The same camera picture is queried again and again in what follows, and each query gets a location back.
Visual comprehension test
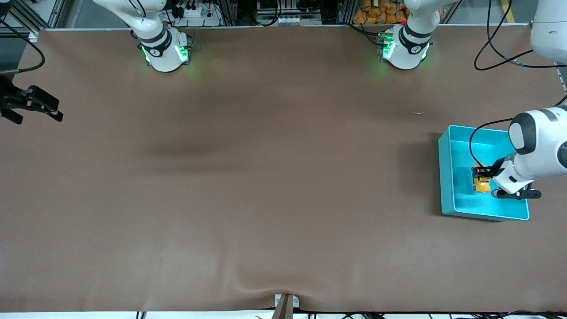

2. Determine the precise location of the yellow beetle toy car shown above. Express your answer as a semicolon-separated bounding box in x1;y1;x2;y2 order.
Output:
472;165;492;195

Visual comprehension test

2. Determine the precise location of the teal plastic bin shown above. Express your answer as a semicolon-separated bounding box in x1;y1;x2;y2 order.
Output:
438;124;530;222

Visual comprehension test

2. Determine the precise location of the white power strip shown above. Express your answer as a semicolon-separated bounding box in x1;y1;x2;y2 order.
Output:
174;4;223;27

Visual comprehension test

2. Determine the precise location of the pile of orange items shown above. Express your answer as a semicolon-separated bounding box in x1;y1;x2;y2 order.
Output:
353;0;444;25

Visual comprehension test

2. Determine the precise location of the brown table mat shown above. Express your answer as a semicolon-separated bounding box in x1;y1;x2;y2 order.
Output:
0;27;567;313

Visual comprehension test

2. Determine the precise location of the white terminal block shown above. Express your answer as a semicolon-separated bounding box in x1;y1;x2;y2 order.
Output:
276;16;322;27

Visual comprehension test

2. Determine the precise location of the black electronics box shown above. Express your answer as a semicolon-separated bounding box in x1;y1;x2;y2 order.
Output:
256;0;325;26

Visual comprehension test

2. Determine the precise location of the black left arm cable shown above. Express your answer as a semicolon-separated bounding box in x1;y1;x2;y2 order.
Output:
469;0;567;176

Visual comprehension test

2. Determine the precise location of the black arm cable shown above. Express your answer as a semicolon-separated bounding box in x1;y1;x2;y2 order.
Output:
469;0;567;176
0;16;46;74

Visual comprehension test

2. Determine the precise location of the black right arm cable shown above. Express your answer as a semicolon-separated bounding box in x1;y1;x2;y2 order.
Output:
0;16;46;74

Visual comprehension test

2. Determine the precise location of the aluminium frame strut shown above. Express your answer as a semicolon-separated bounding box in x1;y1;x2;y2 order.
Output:
7;0;68;32

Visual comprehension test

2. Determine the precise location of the brown edge clamp bracket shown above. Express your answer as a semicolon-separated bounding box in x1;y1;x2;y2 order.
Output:
273;294;300;319

